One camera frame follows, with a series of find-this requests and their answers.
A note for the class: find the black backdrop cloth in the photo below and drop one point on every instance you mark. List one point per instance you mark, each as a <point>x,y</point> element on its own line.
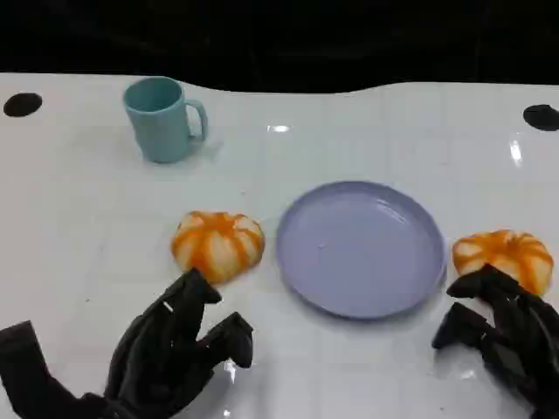
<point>279,43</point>

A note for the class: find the black table grommet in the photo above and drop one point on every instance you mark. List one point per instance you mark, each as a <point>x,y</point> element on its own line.
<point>22,105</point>
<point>541,117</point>

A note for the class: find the orange and white bread roll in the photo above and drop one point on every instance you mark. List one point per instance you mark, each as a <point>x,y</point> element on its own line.
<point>218,244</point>
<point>502,253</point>

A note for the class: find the lilac plate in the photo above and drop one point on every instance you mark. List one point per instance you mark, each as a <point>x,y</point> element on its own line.
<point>358,249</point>

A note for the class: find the pale green mug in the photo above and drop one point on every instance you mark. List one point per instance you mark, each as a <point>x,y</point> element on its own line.
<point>159,126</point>

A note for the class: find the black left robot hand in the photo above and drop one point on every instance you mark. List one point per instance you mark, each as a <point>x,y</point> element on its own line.
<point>157,358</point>

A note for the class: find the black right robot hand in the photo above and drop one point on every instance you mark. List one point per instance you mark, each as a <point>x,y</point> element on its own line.
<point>524,340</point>

